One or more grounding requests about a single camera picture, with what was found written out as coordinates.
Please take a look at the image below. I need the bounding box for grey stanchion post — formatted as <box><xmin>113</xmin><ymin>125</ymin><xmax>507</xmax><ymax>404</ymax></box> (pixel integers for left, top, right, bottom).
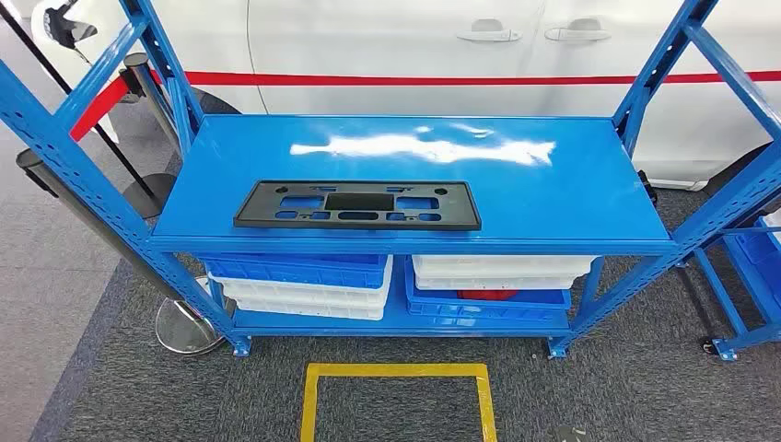
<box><xmin>123</xmin><ymin>52</ymin><xmax>184</xmax><ymax>154</ymax></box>

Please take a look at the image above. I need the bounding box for red plastic part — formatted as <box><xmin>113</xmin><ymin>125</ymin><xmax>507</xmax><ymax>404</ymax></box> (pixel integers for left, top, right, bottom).
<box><xmin>457</xmin><ymin>288</ymin><xmax>519</xmax><ymax>302</ymax></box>

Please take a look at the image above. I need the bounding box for small black plastic piece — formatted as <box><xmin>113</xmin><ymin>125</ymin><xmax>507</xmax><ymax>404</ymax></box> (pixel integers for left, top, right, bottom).
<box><xmin>635</xmin><ymin>169</ymin><xmax>660</xmax><ymax>210</ymax></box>

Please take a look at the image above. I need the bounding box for red barrier belt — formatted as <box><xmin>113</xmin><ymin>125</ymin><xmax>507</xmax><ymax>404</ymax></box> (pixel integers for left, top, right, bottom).
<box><xmin>68</xmin><ymin>72</ymin><xmax>163</xmax><ymax>143</ymax></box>

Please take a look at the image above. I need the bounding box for blue plastic crate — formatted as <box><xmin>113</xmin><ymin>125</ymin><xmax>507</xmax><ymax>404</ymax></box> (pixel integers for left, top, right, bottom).
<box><xmin>404</xmin><ymin>259</ymin><xmax>573</xmax><ymax>322</ymax></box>
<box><xmin>201</xmin><ymin>252</ymin><xmax>390</xmax><ymax>290</ymax></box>
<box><xmin>735</xmin><ymin>219</ymin><xmax>781</xmax><ymax>307</ymax></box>

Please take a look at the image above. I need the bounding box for blue wheeled shelf rack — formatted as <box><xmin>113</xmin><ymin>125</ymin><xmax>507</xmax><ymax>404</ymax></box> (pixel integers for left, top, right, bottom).
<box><xmin>673</xmin><ymin>204</ymin><xmax>781</xmax><ymax>363</ymax></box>

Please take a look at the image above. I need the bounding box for black stanchion with round base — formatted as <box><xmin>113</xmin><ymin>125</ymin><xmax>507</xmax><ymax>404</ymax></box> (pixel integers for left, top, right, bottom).
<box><xmin>0</xmin><ymin>0</ymin><xmax>180</xmax><ymax>221</ymax></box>

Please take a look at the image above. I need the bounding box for black plastic frame part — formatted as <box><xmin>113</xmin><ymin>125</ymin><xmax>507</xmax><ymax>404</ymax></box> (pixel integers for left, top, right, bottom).
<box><xmin>233</xmin><ymin>180</ymin><xmax>483</xmax><ymax>232</ymax></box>

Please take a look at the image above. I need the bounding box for blue metal shelf rack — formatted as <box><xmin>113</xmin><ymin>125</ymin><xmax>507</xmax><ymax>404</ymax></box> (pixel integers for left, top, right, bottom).
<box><xmin>0</xmin><ymin>0</ymin><xmax>781</xmax><ymax>361</ymax></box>

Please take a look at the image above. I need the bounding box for white car door handle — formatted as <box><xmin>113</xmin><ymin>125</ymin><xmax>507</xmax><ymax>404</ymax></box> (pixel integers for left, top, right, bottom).
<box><xmin>456</xmin><ymin>17</ymin><xmax>523</xmax><ymax>44</ymax></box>
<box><xmin>544</xmin><ymin>17</ymin><xmax>612</xmax><ymax>42</ymax></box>

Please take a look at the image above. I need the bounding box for silver stanchion with chrome base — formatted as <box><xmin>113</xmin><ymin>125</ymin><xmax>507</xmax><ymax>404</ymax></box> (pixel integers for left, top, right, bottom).
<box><xmin>16</xmin><ymin>149</ymin><xmax>238</xmax><ymax>357</ymax></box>

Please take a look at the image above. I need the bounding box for white car with red stripe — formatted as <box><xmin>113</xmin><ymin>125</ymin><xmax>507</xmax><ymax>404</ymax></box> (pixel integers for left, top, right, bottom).
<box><xmin>30</xmin><ymin>0</ymin><xmax>781</xmax><ymax>192</ymax></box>

